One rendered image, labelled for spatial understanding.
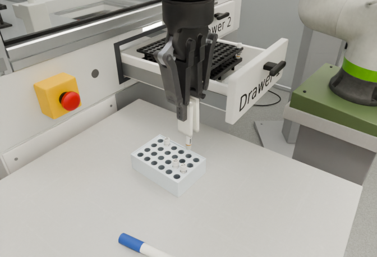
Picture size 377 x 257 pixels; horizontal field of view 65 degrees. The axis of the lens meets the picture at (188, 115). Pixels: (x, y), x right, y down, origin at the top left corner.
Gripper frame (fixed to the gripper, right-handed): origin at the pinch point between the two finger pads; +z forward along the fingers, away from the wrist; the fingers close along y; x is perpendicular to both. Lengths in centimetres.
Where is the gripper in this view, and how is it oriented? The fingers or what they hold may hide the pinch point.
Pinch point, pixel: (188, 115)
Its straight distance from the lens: 52.6
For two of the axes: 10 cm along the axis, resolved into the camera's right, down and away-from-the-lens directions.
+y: 6.3, -4.3, 6.5
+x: -7.8, -3.4, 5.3
